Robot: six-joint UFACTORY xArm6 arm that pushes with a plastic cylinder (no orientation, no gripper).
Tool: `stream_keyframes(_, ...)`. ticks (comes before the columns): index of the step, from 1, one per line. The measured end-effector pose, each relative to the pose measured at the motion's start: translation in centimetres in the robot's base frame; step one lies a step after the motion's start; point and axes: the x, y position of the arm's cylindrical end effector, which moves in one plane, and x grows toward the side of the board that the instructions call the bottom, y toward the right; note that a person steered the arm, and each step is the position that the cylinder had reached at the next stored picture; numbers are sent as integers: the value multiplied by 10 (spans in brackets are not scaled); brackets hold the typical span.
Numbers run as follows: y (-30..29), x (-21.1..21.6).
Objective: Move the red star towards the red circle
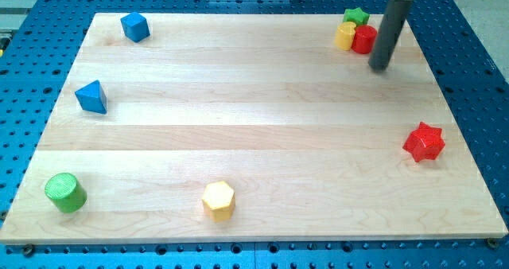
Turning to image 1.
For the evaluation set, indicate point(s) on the green star block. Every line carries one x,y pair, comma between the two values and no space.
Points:
357,16

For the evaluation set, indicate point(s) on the red star block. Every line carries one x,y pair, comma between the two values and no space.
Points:
424,143

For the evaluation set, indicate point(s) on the light wooden board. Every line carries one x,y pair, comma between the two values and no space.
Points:
309,138

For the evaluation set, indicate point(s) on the yellow hexagon block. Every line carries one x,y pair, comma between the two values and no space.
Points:
218,201

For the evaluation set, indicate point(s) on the yellow heart block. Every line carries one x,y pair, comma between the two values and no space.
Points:
345,34

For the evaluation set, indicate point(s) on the red cylinder block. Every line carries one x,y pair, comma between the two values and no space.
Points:
364,39

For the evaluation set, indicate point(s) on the blue cube block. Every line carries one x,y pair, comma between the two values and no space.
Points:
135,26

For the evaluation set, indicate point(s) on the blue triangular prism block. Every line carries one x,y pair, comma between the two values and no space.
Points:
92,98

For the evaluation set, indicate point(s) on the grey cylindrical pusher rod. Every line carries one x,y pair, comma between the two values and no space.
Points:
389,31

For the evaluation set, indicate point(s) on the green cylinder block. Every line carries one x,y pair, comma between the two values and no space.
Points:
65,192

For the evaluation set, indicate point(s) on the blue perforated metal table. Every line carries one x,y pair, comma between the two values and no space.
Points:
462,41

